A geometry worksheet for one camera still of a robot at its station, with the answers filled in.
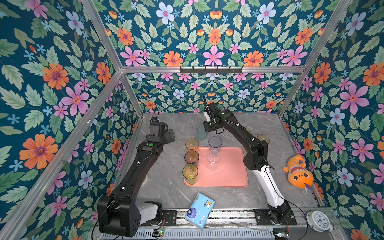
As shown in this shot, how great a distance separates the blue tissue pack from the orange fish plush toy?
1.54ft

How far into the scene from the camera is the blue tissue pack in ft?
2.28

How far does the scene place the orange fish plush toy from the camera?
2.60ft
